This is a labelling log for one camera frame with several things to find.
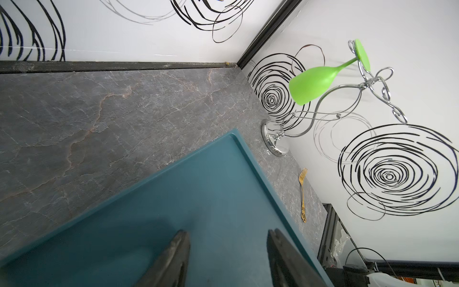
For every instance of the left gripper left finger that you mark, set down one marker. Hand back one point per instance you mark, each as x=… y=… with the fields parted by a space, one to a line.
x=171 y=266

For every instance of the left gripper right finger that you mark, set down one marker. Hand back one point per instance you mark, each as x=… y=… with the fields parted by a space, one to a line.
x=288 y=267

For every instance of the teal drawer cabinet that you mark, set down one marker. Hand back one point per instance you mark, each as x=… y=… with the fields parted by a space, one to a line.
x=219 y=195

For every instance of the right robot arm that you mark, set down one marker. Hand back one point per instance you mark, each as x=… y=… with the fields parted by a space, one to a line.
x=354 y=276

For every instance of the green plastic wine glass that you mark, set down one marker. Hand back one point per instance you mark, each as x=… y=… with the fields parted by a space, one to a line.
x=314 y=82

